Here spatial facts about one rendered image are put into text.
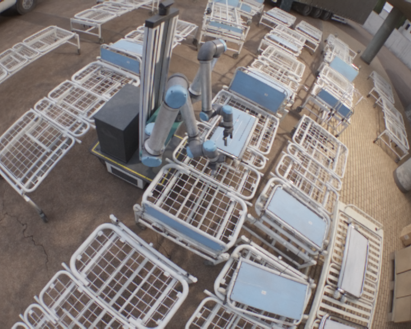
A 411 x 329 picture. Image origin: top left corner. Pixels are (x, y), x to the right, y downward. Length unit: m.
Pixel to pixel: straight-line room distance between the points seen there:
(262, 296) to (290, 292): 0.29
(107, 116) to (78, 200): 1.03
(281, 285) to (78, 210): 2.12
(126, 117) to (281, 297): 2.04
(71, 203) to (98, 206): 0.33
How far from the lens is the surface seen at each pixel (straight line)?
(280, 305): 2.03
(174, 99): 1.21
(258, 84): 2.94
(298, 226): 2.24
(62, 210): 2.62
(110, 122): 2.00
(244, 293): 1.88
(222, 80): 4.19
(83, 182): 2.68
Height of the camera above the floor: 2.30
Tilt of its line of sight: 55 degrees down
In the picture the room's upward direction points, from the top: 24 degrees clockwise
